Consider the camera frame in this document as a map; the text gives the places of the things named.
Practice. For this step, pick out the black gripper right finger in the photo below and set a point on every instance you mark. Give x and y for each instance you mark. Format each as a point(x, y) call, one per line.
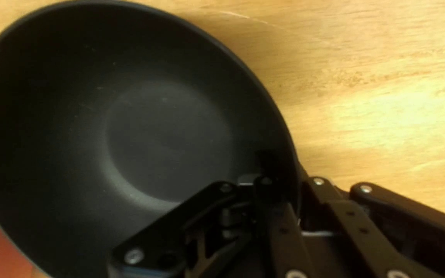
point(370, 232)

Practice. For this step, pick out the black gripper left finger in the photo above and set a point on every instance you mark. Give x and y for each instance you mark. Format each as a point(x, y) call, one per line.
point(227, 231)

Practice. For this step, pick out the black bowl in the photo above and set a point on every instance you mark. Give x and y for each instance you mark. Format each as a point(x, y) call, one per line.
point(112, 115)

